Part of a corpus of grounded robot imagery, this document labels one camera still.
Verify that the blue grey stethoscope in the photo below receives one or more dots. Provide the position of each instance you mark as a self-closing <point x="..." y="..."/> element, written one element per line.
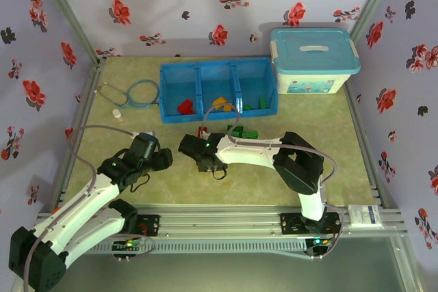
<point x="126" y="103"/>

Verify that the aluminium frame post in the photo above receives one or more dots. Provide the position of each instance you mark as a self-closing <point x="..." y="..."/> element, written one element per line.
<point x="68" y="15"/>
<point x="373" y="1"/>

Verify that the yellow lego brick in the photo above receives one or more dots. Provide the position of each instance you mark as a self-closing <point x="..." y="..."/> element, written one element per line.
<point x="227" y="107"/>
<point x="220" y="101"/>

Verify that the white labelled box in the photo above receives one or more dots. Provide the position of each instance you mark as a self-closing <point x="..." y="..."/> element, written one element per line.
<point x="363" y="215"/>

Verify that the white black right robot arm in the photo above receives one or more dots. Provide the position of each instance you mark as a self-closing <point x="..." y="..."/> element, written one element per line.
<point x="250" y="152"/>

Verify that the white storage box blue lid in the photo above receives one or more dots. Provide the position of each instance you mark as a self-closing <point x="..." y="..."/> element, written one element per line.
<point x="313" y="56"/>

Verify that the blue three-compartment bin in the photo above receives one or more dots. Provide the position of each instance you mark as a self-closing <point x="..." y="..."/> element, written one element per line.
<point x="219" y="90"/>

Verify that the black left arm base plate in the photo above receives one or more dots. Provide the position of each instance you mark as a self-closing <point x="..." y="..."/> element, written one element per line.
<point x="150" y="225"/>

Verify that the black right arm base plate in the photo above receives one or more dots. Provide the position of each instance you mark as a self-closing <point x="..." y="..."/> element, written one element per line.
<point x="291" y="223"/>

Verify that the red lego brick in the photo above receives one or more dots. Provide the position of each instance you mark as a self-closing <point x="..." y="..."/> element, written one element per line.
<point x="201" y="130"/>
<point x="189" y="103"/>
<point x="183" y="109"/>

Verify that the green lego brick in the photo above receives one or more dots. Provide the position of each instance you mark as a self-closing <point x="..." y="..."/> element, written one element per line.
<point x="250" y="133"/>
<point x="236" y="130"/>
<point x="248" y="107"/>
<point x="263" y="102"/>

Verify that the aluminium mounting rail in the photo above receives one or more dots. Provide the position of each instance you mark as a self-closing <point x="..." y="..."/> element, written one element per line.
<point x="219" y="220"/>

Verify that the small white bottle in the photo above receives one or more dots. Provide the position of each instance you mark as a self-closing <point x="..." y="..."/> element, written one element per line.
<point x="117" y="114"/>

